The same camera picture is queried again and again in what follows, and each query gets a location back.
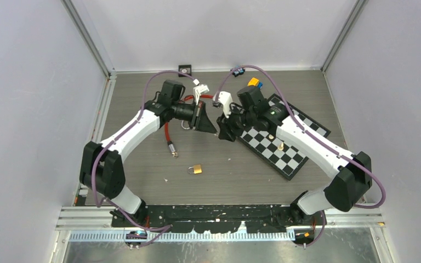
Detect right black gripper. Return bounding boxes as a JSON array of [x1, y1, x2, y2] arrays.
[[217, 102, 257, 142]]

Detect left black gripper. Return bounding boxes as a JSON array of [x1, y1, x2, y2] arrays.
[[172, 100, 217, 134]]

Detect red cable lock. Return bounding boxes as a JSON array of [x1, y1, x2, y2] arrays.
[[164, 95, 213, 155]]

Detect small brass padlock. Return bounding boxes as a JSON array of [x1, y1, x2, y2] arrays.
[[187, 164, 202, 174]]

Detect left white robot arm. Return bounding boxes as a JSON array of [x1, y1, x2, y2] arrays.
[[79, 80, 217, 227]]

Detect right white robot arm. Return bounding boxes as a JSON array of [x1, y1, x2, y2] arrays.
[[214, 85, 373, 225]]

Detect large brass padlock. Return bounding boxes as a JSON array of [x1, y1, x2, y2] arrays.
[[180, 121, 192, 130]]

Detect black square box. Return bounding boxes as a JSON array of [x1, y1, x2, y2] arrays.
[[178, 64, 192, 76]]

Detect yellow blue toy car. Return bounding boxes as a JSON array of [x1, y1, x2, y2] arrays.
[[247, 77, 263, 89]]

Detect small blue toy car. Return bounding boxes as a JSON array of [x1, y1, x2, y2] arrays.
[[231, 66, 246, 77]]

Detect black white chessboard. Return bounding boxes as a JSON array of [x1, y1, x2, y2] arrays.
[[238, 93, 331, 180]]

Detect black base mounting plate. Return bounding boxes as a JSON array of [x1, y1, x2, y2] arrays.
[[110, 204, 326, 234]]

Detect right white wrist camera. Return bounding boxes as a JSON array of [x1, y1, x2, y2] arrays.
[[213, 91, 233, 119]]

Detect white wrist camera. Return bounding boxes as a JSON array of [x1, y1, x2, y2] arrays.
[[192, 84, 209, 105], [213, 91, 233, 119]]

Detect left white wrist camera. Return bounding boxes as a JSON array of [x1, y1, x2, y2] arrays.
[[192, 84, 209, 105]]

